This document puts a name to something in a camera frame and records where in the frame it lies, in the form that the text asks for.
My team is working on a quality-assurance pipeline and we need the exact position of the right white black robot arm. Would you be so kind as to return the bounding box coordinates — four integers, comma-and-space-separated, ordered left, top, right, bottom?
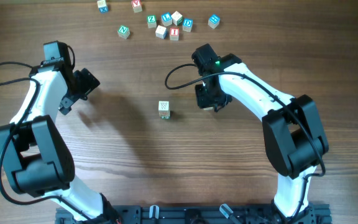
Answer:
191, 44, 329, 223

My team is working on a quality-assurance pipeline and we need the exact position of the plain top wooden block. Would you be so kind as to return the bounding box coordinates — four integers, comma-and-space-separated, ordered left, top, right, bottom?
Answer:
172, 11, 183, 26

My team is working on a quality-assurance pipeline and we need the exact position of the red 6 wooden block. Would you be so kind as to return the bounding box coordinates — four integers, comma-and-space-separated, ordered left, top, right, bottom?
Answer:
159, 111, 170, 117

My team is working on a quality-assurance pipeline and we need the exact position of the red V wooden block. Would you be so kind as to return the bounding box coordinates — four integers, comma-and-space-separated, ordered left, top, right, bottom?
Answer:
131, 0, 142, 13

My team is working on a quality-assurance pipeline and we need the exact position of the green N wooden block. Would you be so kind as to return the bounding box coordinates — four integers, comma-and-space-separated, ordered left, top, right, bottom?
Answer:
117, 25, 131, 39

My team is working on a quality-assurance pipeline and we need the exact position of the blue X wooden block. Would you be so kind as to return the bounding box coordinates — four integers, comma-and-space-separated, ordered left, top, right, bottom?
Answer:
97, 0, 109, 14

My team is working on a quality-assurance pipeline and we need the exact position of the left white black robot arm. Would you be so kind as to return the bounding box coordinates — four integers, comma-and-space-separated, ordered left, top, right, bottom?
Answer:
0, 41, 122, 223

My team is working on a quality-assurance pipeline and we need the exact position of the blue D wooden block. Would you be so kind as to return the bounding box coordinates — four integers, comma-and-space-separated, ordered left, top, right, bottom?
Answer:
182, 18, 193, 32

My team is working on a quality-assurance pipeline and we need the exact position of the blue L wooden block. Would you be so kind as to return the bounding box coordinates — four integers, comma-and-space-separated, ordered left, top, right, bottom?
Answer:
161, 12, 173, 27

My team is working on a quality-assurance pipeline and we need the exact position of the white blue-sided wooden block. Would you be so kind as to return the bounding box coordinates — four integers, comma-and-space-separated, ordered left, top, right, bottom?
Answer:
155, 25, 167, 39

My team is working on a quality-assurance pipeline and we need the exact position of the green Z wooden block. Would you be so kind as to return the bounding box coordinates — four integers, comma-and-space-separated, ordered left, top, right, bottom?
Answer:
147, 15, 157, 28

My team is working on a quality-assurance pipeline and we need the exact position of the green W wooden block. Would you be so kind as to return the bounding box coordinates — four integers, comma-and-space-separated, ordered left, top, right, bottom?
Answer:
158, 101, 170, 112

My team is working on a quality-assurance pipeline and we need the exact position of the blue arrows wooden block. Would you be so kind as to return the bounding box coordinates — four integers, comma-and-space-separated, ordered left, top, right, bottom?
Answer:
208, 14, 220, 29

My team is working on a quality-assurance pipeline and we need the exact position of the red I wooden block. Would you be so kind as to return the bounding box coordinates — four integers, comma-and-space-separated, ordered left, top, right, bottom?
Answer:
170, 27, 180, 41

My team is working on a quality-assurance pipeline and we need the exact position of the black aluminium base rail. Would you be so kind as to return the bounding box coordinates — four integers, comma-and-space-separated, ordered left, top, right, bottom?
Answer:
55, 203, 333, 224

